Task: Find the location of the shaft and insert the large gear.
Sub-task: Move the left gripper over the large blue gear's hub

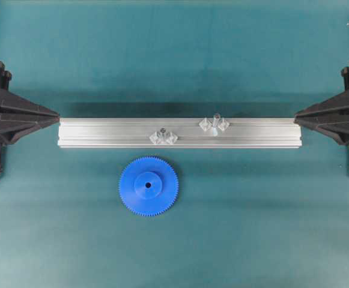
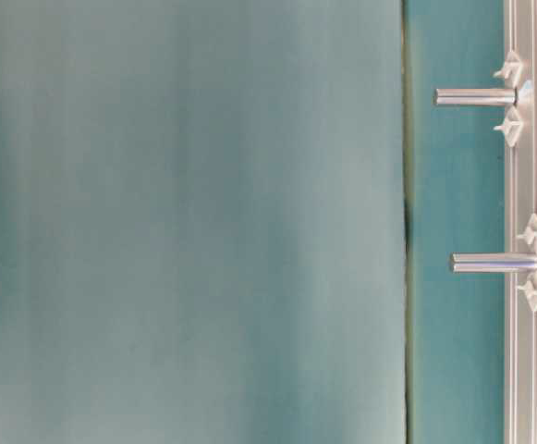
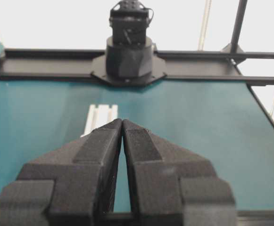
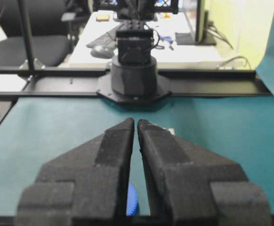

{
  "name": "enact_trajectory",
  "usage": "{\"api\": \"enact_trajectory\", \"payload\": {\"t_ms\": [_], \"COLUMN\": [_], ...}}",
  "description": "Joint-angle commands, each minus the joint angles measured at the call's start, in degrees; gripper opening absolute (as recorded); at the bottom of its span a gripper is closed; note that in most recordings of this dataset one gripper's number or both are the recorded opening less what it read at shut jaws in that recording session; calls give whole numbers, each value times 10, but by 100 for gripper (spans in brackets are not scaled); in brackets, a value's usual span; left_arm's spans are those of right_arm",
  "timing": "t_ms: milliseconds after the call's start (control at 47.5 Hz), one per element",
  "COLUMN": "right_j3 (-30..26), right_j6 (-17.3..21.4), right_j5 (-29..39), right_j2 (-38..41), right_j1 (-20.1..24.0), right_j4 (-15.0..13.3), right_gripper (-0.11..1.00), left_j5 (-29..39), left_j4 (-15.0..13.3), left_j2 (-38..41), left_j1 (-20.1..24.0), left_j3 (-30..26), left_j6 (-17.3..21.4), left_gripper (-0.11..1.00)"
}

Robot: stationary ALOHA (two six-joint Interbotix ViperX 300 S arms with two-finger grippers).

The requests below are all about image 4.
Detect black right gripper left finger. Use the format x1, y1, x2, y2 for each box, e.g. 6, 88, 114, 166
14, 118, 134, 226

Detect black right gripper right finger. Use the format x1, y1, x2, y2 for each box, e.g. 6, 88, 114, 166
137, 119, 273, 226

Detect large blue plastic gear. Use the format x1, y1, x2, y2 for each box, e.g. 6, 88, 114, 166
126, 182, 139, 217

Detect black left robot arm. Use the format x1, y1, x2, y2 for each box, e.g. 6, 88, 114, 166
93, 0, 179, 105

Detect grey computer mouse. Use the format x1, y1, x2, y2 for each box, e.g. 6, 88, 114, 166
90, 45, 115, 59

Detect white desk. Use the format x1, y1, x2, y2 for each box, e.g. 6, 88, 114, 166
69, 10, 233, 69

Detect black keyboard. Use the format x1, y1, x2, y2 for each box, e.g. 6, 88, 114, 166
86, 30, 116, 50

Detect black office chair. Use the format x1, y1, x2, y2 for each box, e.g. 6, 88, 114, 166
0, 0, 71, 67

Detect black frame rail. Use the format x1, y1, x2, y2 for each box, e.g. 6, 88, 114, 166
0, 69, 271, 105

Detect black vertical frame post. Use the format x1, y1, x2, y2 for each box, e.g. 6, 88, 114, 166
17, 0, 35, 71

